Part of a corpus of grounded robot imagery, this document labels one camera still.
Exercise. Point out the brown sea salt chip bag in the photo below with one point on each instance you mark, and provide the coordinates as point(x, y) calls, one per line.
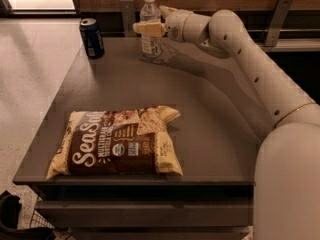
point(117, 142)

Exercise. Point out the blue soda can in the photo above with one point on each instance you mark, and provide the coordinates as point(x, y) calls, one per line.
point(92, 38)

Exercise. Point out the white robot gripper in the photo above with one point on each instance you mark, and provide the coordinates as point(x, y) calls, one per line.
point(174, 25)

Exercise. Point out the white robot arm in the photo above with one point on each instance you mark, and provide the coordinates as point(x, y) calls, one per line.
point(287, 172)

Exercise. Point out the right metal rail bracket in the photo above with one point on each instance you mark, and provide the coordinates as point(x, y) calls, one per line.
point(279, 15)

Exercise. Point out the left metal rail bracket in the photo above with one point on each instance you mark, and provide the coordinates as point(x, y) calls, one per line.
point(128, 16)

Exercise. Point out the black bag on floor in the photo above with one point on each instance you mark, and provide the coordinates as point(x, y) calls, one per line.
point(9, 216)

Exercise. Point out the grey cabinet drawer front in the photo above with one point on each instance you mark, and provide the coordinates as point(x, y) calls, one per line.
point(134, 214)

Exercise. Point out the wire basket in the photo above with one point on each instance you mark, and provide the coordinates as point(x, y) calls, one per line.
point(37, 220)

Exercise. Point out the metal rail bracket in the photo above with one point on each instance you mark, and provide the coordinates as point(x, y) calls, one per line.
point(128, 16)
point(279, 15)

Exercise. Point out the clear plastic water bottle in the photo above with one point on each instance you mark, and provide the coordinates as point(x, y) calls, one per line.
point(150, 16)

